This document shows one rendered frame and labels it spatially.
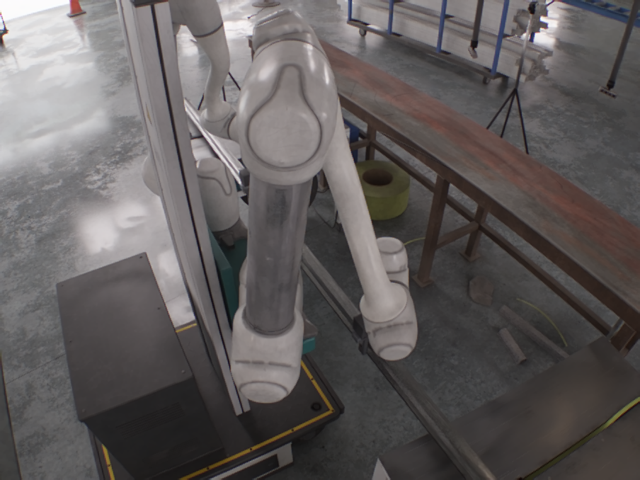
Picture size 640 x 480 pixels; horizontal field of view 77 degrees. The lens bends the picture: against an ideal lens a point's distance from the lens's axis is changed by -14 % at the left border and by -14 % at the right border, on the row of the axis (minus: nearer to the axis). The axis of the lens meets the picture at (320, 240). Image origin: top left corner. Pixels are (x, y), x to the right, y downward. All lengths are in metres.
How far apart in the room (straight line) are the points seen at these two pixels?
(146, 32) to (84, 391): 0.94
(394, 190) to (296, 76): 2.41
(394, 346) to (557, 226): 1.17
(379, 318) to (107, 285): 0.96
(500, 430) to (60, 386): 2.01
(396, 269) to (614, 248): 1.15
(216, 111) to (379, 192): 1.51
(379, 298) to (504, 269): 2.00
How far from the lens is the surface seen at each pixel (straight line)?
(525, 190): 2.11
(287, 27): 0.76
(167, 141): 0.95
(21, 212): 3.83
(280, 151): 0.59
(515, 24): 5.02
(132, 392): 1.31
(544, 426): 1.43
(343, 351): 2.31
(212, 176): 1.45
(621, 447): 1.51
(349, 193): 0.89
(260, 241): 0.77
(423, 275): 2.60
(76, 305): 1.58
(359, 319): 1.22
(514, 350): 2.47
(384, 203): 2.93
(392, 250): 1.05
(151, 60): 0.88
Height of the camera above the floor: 1.91
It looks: 42 degrees down
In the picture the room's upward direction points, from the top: straight up
